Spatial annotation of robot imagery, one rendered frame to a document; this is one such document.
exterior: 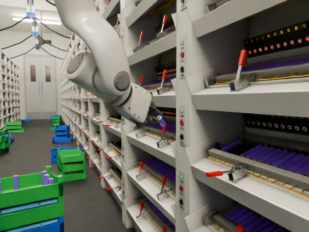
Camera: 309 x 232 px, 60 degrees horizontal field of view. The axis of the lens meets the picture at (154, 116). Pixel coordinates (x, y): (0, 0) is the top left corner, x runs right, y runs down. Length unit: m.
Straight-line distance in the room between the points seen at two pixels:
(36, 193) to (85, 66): 0.62
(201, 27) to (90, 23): 0.29
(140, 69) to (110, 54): 0.85
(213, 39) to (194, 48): 0.07
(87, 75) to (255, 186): 0.45
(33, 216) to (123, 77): 0.71
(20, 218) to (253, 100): 0.91
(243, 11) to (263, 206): 0.40
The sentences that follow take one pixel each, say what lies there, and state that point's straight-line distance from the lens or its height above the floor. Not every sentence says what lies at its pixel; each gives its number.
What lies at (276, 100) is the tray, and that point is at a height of 0.70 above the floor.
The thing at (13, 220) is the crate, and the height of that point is 0.27.
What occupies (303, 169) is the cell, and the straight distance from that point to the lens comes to 0.60.
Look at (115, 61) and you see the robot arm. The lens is 0.61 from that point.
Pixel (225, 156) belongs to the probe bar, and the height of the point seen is 0.56.
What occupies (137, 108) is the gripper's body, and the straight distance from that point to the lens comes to 0.77.
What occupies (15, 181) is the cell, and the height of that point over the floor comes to 0.37.
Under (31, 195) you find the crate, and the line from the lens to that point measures 1.13.
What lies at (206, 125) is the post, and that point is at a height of 0.62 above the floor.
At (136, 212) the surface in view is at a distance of 1.45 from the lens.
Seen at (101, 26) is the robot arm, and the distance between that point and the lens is 0.64.
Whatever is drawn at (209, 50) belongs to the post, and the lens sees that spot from 0.81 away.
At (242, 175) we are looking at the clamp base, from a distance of 0.65.
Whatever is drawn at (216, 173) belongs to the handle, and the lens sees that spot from 0.61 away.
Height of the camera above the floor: 0.70
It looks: 4 degrees down
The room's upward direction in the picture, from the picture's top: straight up
